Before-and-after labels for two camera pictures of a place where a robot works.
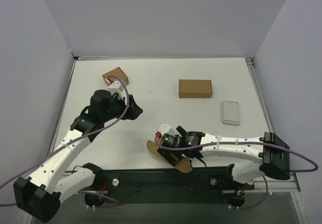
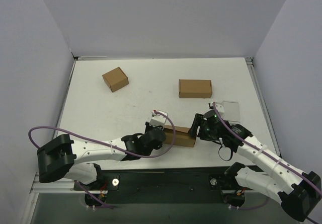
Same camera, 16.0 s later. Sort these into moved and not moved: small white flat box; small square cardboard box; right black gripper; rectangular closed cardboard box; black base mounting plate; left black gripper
Moved: right black gripper; left black gripper
Not moved: small square cardboard box; rectangular closed cardboard box; small white flat box; black base mounting plate
